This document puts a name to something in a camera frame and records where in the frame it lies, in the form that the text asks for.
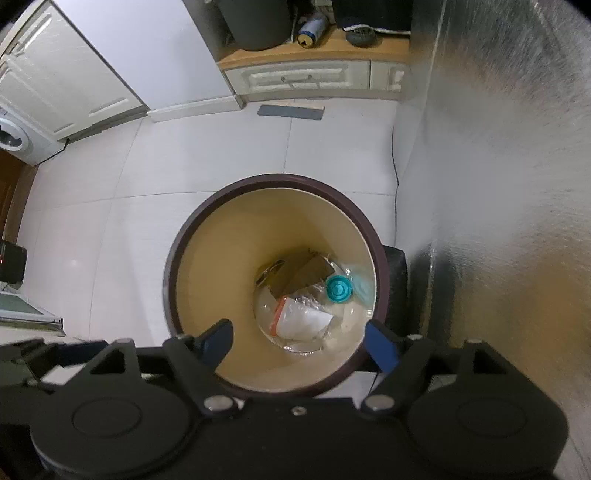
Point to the low wooden drawer cabinet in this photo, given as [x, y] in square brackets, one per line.
[295, 78]

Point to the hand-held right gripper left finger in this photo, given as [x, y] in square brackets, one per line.
[217, 341]

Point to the teal plastic lid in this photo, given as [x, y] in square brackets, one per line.
[339, 289]

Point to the white washing machine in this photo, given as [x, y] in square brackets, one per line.
[23, 138]

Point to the brown paper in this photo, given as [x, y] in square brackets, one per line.
[304, 272]

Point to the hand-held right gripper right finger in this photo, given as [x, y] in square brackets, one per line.
[383, 344]

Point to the spray can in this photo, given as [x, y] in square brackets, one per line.
[311, 27]

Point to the white flat tray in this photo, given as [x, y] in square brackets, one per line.
[23, 309]

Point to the black device with red light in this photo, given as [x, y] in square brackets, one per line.
[11, 261]

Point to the white kitchen base cabinets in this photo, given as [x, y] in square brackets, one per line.
[60, 69]

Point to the grey floor strip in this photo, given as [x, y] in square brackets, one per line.
[291, 112]

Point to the dark grey lined bin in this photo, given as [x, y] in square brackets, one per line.
[251, 23]

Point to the clear plastic bag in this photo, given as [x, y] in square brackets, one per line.
[300, 323]

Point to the beige plastic waste bin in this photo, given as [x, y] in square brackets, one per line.
[207, 258]

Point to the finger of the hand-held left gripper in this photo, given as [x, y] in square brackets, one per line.
[27, 360]

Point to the black bowl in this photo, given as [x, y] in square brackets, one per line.
[362, 36]

